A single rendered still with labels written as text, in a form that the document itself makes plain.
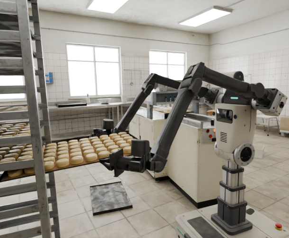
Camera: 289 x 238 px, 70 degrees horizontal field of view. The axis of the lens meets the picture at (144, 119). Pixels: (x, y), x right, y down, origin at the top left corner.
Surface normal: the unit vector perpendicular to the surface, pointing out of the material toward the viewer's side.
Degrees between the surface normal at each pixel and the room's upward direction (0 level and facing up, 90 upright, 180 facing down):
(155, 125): 90
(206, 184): 90
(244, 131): 101
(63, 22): 90
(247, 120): 90
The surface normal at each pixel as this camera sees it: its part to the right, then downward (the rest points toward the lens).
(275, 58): -0.87, 0.10
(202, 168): 0.31, 0.13
